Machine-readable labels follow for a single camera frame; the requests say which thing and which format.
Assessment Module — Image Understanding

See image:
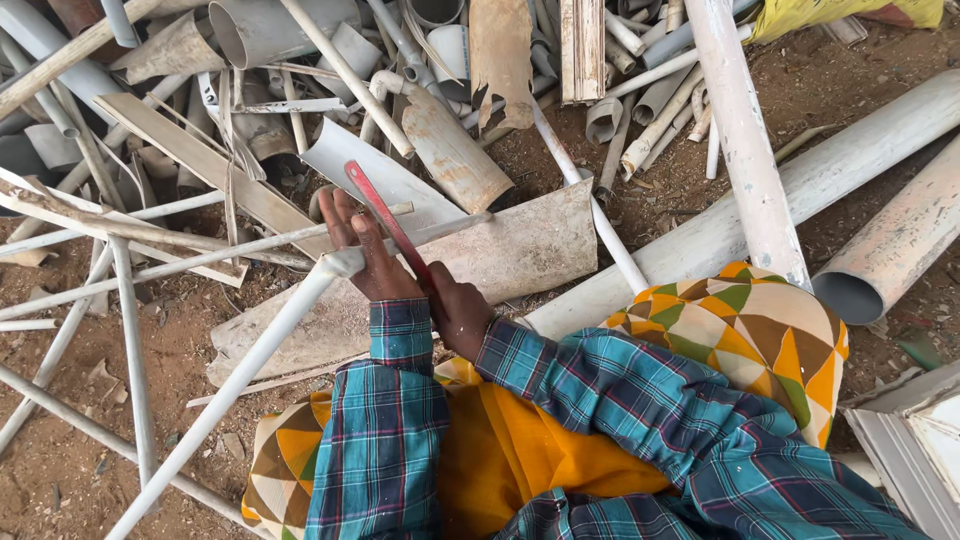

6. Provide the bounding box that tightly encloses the flat beige plastic strip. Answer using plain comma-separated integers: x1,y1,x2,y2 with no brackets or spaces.
92,92,333,261

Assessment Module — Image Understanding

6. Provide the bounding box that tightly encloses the group of thin white pipes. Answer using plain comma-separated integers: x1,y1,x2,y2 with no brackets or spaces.
0,166,415,540

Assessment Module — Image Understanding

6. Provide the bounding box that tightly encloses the orange patterned garment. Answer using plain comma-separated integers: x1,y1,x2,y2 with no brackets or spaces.
240,260,851,540

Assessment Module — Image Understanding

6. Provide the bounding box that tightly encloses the very large white pipe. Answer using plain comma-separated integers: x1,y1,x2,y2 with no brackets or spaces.
522,69,960,342

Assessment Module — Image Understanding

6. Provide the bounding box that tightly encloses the long thin white plastic pipe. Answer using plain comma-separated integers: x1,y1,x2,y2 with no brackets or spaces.
103,211,495,540

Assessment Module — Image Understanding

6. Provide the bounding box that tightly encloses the stained half pipe piece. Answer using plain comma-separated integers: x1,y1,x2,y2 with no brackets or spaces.
399,88,516,216

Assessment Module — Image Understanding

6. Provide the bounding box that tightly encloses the slim white pipe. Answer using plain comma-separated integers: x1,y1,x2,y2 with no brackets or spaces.
530,96,651,295

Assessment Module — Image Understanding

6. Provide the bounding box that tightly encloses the heap of scrap pipe pieces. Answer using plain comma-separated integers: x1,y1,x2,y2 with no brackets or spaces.
0,0,760,226

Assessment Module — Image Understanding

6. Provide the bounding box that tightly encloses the white moulded frame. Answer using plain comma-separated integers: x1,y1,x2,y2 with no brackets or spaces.
838,358,960,540

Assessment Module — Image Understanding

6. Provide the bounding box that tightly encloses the red hacksaw blade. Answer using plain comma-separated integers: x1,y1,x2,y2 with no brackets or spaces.
344,159,438,292

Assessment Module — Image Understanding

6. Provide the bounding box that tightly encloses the large grey open-ended pipe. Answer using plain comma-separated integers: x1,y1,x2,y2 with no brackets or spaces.
811,133,960,327

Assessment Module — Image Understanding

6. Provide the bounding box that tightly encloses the green plastic scrap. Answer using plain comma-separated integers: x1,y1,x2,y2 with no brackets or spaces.
894,328,948,373

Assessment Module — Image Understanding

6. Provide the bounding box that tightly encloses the yellow sack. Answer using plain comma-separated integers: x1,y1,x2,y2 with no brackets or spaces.
747,0,946,45

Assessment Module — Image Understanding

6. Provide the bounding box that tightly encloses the white curved pipe shard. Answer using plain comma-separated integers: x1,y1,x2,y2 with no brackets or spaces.
299,116,468,228

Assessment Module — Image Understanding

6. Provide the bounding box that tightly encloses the medium white scuffed pipe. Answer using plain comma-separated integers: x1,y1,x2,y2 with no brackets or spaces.
684,0,813,292

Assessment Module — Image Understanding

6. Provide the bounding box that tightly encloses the flat dusty broken pipe sheet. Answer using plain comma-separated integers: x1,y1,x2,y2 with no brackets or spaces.
205,178,600,389

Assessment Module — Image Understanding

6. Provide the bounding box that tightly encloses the person's left hand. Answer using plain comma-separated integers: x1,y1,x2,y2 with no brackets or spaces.
318,186,426,303

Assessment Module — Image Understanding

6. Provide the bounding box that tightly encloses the person's right hand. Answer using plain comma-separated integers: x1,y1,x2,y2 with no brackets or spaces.
426,261,498,363

